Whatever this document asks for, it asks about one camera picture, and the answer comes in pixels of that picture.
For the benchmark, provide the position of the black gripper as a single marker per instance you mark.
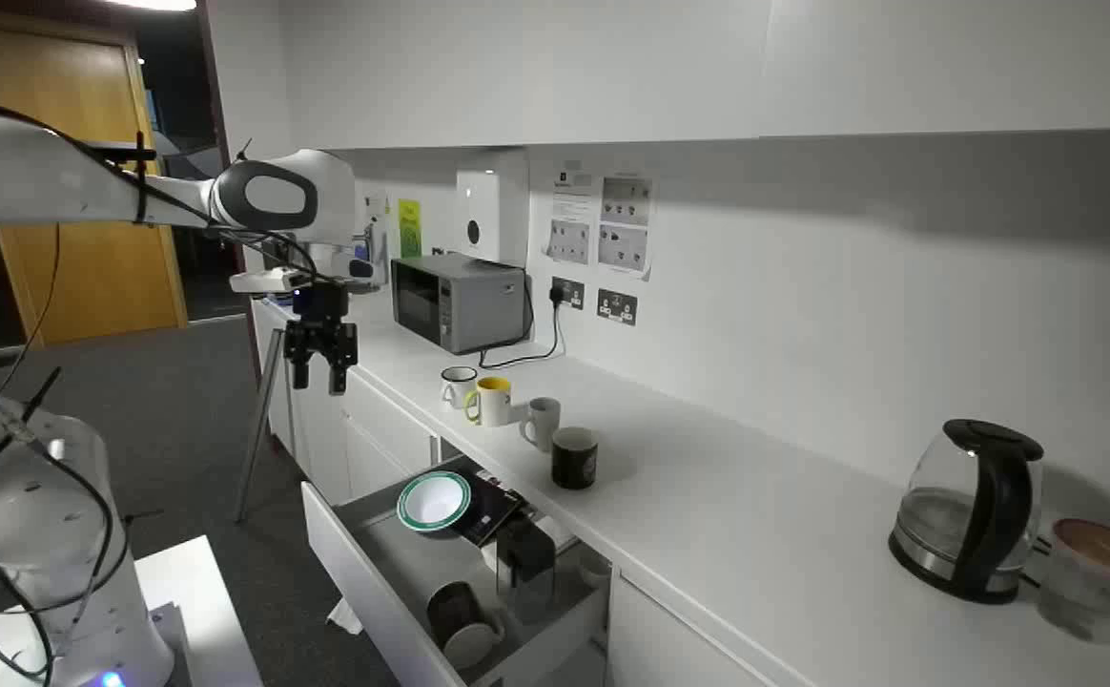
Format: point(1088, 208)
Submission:
point(323, 330)

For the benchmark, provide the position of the plain white mug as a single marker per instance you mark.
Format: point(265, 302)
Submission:
point(540, 422)

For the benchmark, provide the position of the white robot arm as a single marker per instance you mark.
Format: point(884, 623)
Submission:
point(62, 548)

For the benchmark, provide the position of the white enamel mug blue rim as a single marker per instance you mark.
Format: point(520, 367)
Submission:
point(454, 385)

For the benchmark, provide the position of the silver microwave oven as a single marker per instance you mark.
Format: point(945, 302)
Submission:
point(462, 302)

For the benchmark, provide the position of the yellow inside white mug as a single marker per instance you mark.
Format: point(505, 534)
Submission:
point(491, 403)

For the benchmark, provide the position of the black mug white inside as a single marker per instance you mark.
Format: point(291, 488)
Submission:
point(573, 455)

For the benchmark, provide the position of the dark mug in drawer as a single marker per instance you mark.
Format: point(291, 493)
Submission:
point(462, 626)

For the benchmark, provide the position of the white bowl green rim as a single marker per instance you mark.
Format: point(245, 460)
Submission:
point(434, 500)

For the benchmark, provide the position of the open white drawer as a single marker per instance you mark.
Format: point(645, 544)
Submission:
point(388, 572)

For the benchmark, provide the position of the black tray in drawer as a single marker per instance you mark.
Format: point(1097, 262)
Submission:
point(491, 507)

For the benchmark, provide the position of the white paper towel dispenser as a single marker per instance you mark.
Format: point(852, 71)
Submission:
point(495, 208)

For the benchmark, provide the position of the wooden door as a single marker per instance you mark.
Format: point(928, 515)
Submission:
point(81, 244)

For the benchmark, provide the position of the black cube in drawer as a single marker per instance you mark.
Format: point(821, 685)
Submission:
point(523, 549)

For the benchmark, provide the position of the white instruction poster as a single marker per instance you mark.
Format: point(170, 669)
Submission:
point(571, 216)

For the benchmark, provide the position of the white upper cabinets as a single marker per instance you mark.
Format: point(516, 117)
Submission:
point(418, 73)

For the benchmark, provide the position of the small picture notice sheet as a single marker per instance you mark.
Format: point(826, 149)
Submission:
point(622, 222)

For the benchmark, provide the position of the glass electric kettle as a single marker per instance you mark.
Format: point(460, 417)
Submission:
point(969, 507)

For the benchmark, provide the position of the plastic container brown lid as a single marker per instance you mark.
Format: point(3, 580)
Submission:
point(1077, 576)

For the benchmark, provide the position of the wall power socket left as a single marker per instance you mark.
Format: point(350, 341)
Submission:
point(567, 290)

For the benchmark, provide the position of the wall power socket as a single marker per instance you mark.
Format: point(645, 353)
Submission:
point(567, 290)
point(617, 306)

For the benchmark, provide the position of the wall power socket right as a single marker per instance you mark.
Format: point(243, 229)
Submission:
point(617, 306)

